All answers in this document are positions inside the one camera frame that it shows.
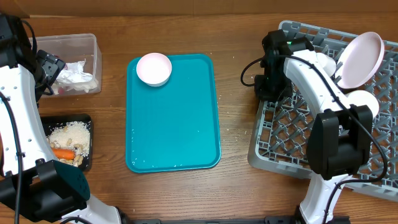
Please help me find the small white tissue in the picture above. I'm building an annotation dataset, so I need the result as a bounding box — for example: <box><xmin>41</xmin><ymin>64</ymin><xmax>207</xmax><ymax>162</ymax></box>
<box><xmin>52</xmin><ymin>75</ymin><xmax>101</xmax><ymax>95</ymax></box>

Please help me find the white bowl with rice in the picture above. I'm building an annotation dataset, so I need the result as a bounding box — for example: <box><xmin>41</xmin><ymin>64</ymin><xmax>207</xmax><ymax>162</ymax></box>
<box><xmin>345</xmin><ymin>90</ymin><xmax>379</xmax><ymax>118</ymax></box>

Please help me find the pink bowl with peanuts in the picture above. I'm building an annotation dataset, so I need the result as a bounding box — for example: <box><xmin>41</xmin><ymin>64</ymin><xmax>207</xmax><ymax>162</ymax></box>
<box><xmin>136</xmin><ymin>53</ymin><xmax>172</xmax><ymax>87</ymax></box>

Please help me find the orange carrot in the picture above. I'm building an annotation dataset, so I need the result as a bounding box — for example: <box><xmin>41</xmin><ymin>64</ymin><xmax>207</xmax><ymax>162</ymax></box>
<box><xmin>52</xmin><ymin>148</ymin><xmax>75</xmax><ymax>160</ymax></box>

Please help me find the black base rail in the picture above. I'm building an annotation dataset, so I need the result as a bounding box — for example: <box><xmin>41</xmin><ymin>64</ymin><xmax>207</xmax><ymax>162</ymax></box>
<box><xmin>129</xmin><ymin>215</ymin><xmax>303</xmax><ymax>224</ymax></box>

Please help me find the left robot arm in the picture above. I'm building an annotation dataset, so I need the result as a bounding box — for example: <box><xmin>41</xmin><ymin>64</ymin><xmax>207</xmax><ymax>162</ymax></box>
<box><xmin>1</xmin><ymin>14</ymin><xmax>129</xmax><ymax>223</ymax></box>

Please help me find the teal serving tray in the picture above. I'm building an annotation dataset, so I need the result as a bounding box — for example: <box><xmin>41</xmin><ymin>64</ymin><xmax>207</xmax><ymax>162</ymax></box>
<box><xmin>125</xmin><ymin>54</ymin><xmax>221</xmax><ymax>174</ymax></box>

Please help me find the white round plate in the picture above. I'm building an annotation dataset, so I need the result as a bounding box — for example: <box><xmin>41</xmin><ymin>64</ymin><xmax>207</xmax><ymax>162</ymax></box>
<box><xmin>335</xmin><ymin>32</ymin><xmax>384</xmax><ymax>89</ymax></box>

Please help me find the grey dishwasher rack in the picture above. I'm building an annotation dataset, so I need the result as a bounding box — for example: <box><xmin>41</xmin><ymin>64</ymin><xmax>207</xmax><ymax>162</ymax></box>
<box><xmin>248</xmin><ymin>21</ymin><xmax>397</xmax><ymax>201</ymax></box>

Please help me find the large white tissue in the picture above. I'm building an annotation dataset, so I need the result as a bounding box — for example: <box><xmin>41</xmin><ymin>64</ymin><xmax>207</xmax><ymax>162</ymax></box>
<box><xmin>57</xmin><ymin>60</ymin><xmax>93</xmax><ymax>83</ymax></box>

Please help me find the black plastic tray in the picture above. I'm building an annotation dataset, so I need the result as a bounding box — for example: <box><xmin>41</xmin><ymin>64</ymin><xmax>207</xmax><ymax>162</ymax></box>
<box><xmin>41</xmin><ymin>114</ymin><xmax>93</xmax><ymax>172</ymax></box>

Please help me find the rice and peanut pile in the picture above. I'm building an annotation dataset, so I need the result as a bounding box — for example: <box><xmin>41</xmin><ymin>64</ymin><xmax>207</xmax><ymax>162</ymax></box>
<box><xmin>47</xmin><ymin>121</ymin><xmax>91</xmax><ymax>167</ymax></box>

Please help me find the white paper cup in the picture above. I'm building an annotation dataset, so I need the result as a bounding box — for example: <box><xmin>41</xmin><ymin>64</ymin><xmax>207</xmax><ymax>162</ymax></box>
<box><xmin>317</xmin><ymin>52</ymin><xmax>336</xmax><ymax>77</ymax></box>

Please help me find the clear plastic bin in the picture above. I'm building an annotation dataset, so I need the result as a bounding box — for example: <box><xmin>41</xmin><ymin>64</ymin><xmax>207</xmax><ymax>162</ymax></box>
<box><xmin>36</xmin><ymin>34</ymin><xmax>102</xmax><ymax>96</ymax></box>

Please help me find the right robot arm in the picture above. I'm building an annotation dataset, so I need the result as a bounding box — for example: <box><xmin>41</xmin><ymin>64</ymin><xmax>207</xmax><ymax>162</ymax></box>
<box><xmin>254</xmin><ymin>30</ymin><xmax>373</xmax><ymax>223</ymax></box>

